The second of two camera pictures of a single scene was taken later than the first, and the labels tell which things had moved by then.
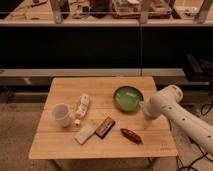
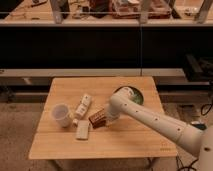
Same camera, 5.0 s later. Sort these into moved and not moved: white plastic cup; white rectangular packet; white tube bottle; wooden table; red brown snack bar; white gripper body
Moved: red brown snack bar; white rectangular packet; white gripper body
Not moved: white plastic cup; white tube bottle; wooden table
